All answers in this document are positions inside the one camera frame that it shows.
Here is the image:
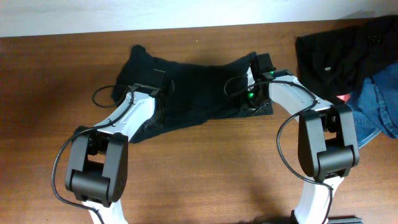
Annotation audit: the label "dark green cloth garment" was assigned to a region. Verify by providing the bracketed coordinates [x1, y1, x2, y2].
[111, 45, 273, 143]

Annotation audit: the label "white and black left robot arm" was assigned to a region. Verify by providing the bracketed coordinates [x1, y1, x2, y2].
[65, 69, 174, 223]

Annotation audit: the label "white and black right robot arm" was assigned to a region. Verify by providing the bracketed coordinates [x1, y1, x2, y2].
[237, 54, 363, 224]

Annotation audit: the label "blue denim jeans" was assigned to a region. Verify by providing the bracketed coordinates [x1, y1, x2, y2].
[346, 62, 397, 148]

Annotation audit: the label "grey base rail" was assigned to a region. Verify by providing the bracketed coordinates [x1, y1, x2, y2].
[328, 217, 363, 224]

